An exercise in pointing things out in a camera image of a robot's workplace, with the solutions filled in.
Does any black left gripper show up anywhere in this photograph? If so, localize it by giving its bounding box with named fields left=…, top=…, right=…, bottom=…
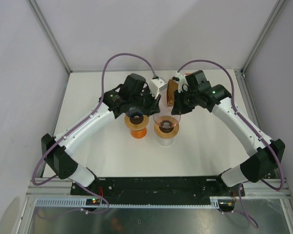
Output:
left=130, top=87, right=162, bottom=117

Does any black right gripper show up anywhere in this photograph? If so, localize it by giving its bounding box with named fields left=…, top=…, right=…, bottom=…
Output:
left=172, top=88, right=199, bottom=115

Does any blue ribbed glass dripper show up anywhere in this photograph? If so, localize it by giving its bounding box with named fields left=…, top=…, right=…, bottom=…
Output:
left=126, top=108, right=144, bottom=118

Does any pink glass dripper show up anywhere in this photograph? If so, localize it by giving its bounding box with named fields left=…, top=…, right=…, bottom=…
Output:
left=153, top=107, right=181, bottom=129

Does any wooden dripper holder ring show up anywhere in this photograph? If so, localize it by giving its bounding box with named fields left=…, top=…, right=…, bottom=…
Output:
left=124, top=114, right=149, bottom=131

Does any clear glass carafe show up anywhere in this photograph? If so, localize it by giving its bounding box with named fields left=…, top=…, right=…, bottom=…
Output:
left=157, top=136, right=174, bottom=146

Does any orange glass carafe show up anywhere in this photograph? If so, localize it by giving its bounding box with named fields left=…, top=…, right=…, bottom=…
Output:
left=130, top=128, right=147, bottom=139

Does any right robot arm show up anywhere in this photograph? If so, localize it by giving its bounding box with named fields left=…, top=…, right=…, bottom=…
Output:
left=171, top=70, right=285, bottom=195

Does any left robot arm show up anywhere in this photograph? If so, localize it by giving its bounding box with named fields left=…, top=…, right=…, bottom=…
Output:
left=41, top=73, right=167, bottom=195

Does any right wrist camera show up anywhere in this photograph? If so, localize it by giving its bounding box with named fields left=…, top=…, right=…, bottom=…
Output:
left=172, top=72, right=188, bottom=93

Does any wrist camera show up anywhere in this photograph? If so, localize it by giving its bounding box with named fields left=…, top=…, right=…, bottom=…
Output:
left=148, top=77, right=167, bottom=98
left=172, top=72, right=188, bottom=93

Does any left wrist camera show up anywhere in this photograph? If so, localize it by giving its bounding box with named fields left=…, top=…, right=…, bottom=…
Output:
left=148, top=77, right=167, bottom=98

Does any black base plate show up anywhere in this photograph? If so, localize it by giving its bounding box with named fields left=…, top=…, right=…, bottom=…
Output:
left=70, top=176, right=245, bottom=204

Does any grey cable duct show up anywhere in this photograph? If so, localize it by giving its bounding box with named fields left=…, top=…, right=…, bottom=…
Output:
left=35, top=197, right=235, bottom=210

